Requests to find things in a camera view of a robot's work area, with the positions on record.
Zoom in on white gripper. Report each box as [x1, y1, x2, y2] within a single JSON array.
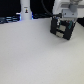
[[53, 4, 78, 19]]

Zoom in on black kcup holder drawer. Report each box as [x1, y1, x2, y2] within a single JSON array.
[[50, 19, 74, 40]]

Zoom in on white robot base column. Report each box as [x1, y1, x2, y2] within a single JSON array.
[[20, 0, 32, 20]]

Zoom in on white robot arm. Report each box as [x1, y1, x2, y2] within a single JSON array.
[[53, 0, 84, 20]]

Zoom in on dark keyboard with blue light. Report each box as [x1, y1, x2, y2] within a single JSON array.
[[0, 14, 21, 24]]

